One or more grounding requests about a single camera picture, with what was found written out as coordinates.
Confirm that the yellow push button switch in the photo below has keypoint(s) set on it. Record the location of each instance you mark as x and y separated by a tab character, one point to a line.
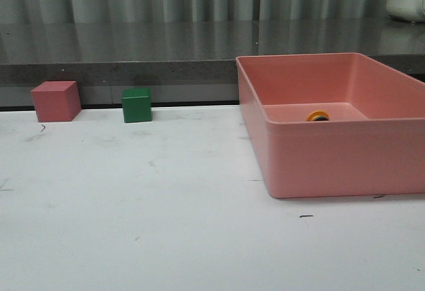
318	115

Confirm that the dark grey counter shelf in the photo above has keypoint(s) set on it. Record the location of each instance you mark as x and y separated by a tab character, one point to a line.
183	62

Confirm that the green cube block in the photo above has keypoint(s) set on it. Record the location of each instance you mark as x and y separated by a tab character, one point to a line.
136	105

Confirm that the pink cube block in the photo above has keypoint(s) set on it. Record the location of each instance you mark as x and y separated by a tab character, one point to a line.
56	101

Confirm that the pink plastic bin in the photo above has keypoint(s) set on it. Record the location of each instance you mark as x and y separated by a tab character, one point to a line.
373	143

